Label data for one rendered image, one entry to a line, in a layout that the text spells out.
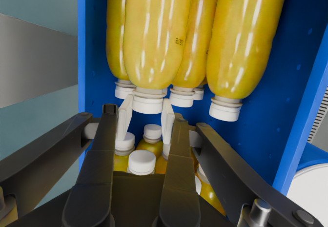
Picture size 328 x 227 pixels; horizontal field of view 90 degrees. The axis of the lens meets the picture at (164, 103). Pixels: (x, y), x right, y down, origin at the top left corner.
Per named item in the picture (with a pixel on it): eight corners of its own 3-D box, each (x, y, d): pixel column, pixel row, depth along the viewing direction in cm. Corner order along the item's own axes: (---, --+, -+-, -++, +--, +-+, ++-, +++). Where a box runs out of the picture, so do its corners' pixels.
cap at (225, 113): (231, 105, 20) (228, 119, 20) (247, 104, 22) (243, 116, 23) (206, 97, 23) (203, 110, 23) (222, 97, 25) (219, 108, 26)
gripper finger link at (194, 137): (175, 130, 13) (211, 133, 14) (170, 111, 18) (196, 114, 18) (173, 146, 14) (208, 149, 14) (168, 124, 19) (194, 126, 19)
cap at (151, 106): (148, 89, 23) (147, 101, 24) (127, 90, 20) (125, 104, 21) (170, 94, 21) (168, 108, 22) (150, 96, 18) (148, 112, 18)
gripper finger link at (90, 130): (112, 142, 13) (73, 139, 13) (122, 120, 18) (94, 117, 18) (113, 125, 13) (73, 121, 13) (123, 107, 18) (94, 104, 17)
